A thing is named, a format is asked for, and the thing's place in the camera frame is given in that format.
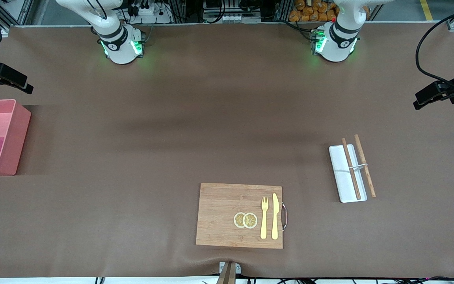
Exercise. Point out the lemon slice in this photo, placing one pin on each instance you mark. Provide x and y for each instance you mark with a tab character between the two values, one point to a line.
238	220
251	220

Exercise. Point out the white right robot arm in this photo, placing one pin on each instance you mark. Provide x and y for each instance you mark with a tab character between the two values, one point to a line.
120	47

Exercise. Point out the brown table mat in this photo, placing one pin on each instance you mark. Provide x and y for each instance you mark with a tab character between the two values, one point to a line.
172	118

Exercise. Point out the yellow knife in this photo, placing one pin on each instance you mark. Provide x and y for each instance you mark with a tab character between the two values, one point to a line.
275	217

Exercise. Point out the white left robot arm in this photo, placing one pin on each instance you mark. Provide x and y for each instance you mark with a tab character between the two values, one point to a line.
335	47

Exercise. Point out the pink plastic bin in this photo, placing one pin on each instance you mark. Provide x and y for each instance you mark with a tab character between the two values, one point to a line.
14	138

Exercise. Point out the white power strip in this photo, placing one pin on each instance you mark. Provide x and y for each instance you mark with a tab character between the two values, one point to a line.
148	11

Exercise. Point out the yellow fork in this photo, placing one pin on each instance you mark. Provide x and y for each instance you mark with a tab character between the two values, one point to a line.
264	225

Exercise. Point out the pile of orange items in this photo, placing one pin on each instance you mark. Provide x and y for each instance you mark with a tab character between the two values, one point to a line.
313	11

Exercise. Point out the wooden cutting board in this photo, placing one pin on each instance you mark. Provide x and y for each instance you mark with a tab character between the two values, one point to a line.
219	213

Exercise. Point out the white rectangular tray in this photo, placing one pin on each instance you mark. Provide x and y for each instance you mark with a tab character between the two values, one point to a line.
341	177

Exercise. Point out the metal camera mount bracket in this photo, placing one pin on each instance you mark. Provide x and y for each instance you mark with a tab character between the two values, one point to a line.
229	272

